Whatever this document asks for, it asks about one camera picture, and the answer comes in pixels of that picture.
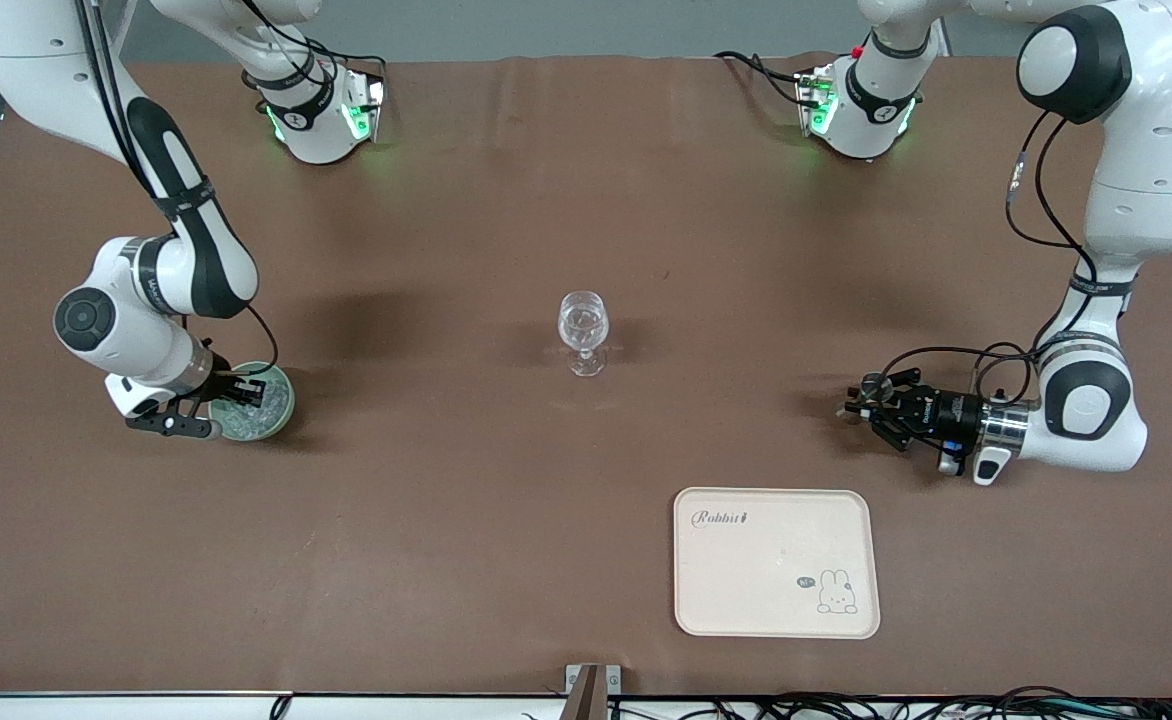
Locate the cream rabbit print tray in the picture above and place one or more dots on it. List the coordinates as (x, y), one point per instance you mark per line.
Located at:
(776, 590)

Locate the brown table cover mat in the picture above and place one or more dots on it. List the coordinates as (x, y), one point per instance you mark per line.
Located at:
(446, 500)

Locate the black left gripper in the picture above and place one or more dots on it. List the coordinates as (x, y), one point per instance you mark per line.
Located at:
(951, 411)

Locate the metal bracket with post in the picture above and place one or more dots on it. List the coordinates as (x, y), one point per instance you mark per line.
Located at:
(574, 680)

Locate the clear ice cube pile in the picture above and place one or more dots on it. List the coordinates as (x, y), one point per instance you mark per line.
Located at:
(258, 422)

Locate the clear wine glass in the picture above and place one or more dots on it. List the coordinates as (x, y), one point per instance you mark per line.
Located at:
(583, 325)

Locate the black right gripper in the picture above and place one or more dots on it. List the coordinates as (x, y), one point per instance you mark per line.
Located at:
(225, 386)

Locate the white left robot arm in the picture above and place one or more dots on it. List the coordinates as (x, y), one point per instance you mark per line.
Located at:
(1146, 180)

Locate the pale green ceramic bowl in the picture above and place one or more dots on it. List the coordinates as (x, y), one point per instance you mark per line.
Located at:
(284, 415)

